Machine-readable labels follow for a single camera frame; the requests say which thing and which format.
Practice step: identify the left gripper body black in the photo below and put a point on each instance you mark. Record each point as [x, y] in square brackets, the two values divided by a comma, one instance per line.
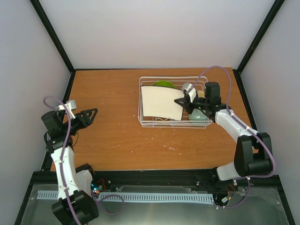
[80, 125]

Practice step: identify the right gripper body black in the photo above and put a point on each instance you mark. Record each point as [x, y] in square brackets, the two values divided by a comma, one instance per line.
[205, 102]

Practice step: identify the yellow ceramic mug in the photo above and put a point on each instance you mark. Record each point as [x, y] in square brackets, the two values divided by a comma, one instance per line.
[200, 94]

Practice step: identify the light green ceramic bowl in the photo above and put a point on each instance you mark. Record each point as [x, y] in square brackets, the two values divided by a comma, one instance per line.
[198, 116]

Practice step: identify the white square plate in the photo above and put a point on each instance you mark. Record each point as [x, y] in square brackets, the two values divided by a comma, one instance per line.
[159, 102]

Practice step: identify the green plastic plate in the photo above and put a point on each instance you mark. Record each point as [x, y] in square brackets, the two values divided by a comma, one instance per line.
[164, 84]

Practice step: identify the white wire dish rack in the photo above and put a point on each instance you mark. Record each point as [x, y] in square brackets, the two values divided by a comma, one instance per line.
[178, 82]

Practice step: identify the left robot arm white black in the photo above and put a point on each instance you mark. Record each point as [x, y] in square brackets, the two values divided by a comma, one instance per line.
[75, 204]

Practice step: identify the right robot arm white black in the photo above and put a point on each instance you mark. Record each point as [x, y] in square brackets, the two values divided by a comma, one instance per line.
[253, 157]

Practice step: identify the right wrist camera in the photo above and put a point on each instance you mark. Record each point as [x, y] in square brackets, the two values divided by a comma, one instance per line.
[189, 91]

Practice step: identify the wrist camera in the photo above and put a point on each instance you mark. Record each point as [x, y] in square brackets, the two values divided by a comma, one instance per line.
[189, 91]
[68, 106]

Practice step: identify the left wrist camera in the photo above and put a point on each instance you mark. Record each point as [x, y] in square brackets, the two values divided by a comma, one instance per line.
[68, 106]

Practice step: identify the black frame rail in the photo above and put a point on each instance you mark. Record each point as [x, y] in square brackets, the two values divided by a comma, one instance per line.
[198, 180]

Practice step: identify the light blue cable duct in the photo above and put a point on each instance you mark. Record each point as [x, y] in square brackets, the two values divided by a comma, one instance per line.
[141, 197]

